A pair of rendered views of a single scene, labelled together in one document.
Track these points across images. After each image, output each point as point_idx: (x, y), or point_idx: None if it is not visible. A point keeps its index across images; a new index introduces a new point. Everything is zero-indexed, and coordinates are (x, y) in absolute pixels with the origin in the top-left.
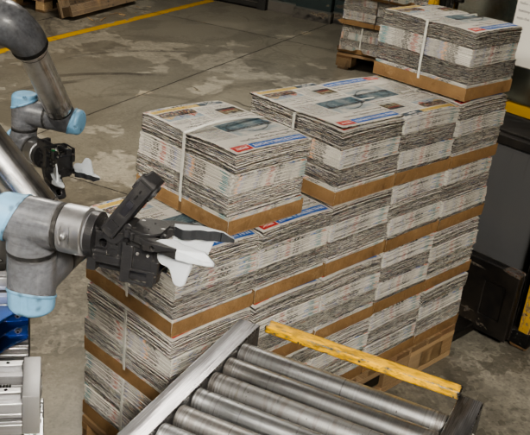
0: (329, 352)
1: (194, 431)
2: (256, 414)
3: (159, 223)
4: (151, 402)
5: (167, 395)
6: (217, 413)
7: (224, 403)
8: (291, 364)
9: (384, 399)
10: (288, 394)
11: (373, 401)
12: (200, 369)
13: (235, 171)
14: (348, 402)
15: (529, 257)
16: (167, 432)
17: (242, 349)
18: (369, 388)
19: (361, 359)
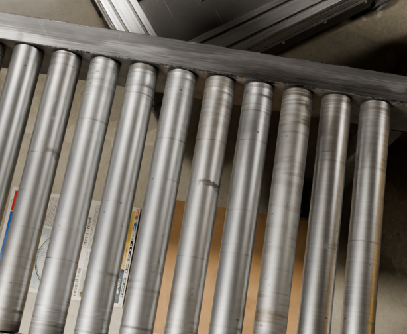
0: None
1: (202, 104)
2: (246, 157)
3: None
4: (214, 46)
5: (233, 56)
6: (240, 116)
7: (250, 118)
8: (368, 167)
9: (356, 299)
10: (314, 181)
11: (349, 285)
12: (299, 72)
13: None
14: (323, 254)
15: None
16: (174, 79)
17: (370, 103)
18: (366, 276)
19: None
